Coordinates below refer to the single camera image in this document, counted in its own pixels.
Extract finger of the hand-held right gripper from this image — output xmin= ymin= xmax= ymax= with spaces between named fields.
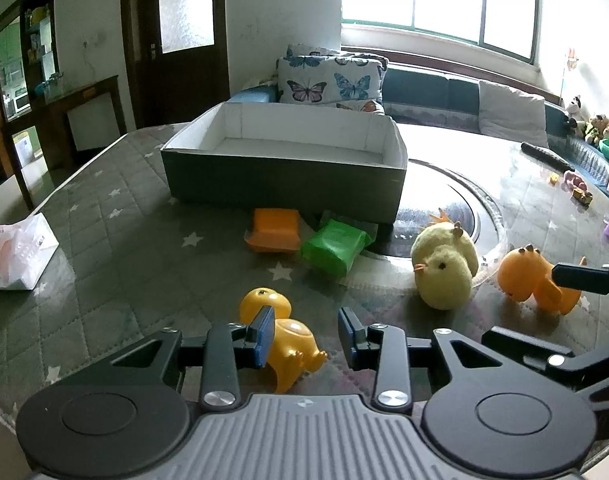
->
xmin=552 ymin=261 xmax=609 ymax=306
xmin=482 ymin=326 xmax=609 ymax=391

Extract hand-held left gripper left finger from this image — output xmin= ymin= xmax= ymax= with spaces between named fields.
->
xmin=104 ymin=305 xmax=276 ymax=412

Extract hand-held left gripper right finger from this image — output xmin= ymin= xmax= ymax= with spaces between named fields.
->
xmin=337 ymin=306 xmax=510 ymax=413

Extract yellow dinosaur toy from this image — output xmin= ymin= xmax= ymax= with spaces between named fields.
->
xmin=238 ymin=287 xmax=329 ymax=395

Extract orange dinosaur toy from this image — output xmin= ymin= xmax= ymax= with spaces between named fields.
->
xmin=499 ymin=244 xmax=588 ymax=316

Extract green packet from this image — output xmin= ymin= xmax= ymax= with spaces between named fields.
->
xmin=300 ymin=212 xmax=379 ymax=277

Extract yellow plush chick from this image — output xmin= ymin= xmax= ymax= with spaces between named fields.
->
xmin=411 ymin=208 xmax=480 ymax=311

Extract grey cardboard box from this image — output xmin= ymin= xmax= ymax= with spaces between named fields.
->
xmin=160 ymin=101 xmax=408 ymax=225

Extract orange toy block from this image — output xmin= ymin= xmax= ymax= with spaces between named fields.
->
xmin=244 ymin=207 xmax=301 ymax=255

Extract black remote control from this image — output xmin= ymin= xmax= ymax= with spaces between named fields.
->
xmin=521 ymin=141 xmax=576 ymax=172

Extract glass turntable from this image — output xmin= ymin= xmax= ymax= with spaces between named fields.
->
xmin=369 ymin=157 xmax=510 ymax=291

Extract brown plush toy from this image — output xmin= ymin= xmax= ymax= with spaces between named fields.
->
xmin=585 ymin=115 xmax=609 ymax=143

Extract white cushion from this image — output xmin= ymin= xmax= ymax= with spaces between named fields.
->
xmin=477 ymin=80 xmax=550 ymax=148

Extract teal sofa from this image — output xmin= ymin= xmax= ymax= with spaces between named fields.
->
xmin=229 ymin=60 xmax=609 ymax=181

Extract white tissue pack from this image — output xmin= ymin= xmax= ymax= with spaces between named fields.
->
xmin=0 ymin=212 xmax=60 ymax=292

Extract large butterfly print pillow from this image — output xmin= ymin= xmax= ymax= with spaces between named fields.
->
xmin=277 ymin=54 xmax=388 ymax=116

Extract dark wooden door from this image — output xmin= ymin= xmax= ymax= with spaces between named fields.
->
xmin=120 ymin=0 xmax=230 ymax=133

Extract small butterfly print pillow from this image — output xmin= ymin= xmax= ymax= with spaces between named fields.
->
xmin=286 ymin=43 xmax=390 ymax=76

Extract dark wooden side table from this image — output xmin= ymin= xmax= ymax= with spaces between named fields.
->
xmin=2 ymin=75 xmax=128 ymax=211

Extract blue glass jars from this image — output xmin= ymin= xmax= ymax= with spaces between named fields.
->
xmin=34 ymin=72 xmax=65 ymax=101

